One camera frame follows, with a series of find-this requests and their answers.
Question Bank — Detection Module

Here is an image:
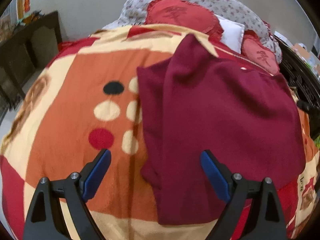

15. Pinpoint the maroon fleece sweater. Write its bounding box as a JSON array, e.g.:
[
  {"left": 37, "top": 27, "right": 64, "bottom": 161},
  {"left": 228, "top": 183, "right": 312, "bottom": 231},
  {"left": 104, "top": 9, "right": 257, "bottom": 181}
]
[{"left": 137, "top": 35, "right": 306, "bottom": 225}]

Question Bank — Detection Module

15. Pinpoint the orange red cream blanket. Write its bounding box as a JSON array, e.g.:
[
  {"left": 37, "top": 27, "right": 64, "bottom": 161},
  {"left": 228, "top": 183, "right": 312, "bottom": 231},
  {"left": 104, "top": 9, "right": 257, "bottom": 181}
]
[{"left": 1, "top": 24, "right": 319, "bottom": 239}]

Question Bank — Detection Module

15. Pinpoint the dark carved wooden headboard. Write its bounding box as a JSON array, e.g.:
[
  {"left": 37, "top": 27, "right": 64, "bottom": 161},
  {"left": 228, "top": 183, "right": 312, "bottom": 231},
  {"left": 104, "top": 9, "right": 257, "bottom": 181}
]
[{"left": 276, "top": 38, "right": 319, "bottom": 139}]

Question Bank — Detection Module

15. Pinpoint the dark wooden side table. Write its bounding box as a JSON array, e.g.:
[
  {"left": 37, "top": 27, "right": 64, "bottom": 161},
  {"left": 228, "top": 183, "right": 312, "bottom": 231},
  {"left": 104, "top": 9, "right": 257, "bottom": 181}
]
[{"left": 1, "top": 11, "right": 62, "bottom": 110}]

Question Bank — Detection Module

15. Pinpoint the right red heart pillow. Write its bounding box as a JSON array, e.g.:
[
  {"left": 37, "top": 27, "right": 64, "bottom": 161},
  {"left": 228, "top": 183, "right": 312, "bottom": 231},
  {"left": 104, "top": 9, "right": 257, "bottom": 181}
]
[{"left": 241, "top": 30, "right": 279, "bottom": 75}]

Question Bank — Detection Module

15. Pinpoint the red heart pillow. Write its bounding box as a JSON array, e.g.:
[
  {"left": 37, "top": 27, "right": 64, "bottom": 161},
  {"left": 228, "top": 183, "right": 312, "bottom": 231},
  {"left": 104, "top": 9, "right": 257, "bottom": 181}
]
[
  {"left": 145, "top": 0, "right": 224, "bottom": 41},
  {"left": 241, "top": 30, "right": 279, "bottom": 75}
]

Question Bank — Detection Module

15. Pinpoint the white square pillow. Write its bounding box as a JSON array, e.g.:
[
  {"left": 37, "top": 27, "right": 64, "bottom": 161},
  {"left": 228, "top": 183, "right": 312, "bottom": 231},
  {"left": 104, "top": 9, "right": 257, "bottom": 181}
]
[{"left": 216, "top": 15, "right": 245, "bottom": 54}]

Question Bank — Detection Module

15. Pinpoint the floral folded quilt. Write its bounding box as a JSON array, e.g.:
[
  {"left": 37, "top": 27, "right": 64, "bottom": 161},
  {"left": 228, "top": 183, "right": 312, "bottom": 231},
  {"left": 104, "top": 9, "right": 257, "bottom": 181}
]
[{"left": 103, "top": 0, "right": 282, "bottom": 63}]

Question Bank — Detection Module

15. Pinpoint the left red heart pillow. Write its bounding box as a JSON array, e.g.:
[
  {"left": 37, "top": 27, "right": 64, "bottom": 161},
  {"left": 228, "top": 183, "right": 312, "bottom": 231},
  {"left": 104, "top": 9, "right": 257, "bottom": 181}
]
[{"left": 145, "top": 0, "right": 224, "bottom": 41}]

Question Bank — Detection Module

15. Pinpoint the red paper wall decoration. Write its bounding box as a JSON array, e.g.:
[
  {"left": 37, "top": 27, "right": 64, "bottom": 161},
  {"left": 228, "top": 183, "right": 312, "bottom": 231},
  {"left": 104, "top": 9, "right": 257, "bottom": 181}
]
[{"left": 23, "top": 0, "right": 30, "bottom": 13}]

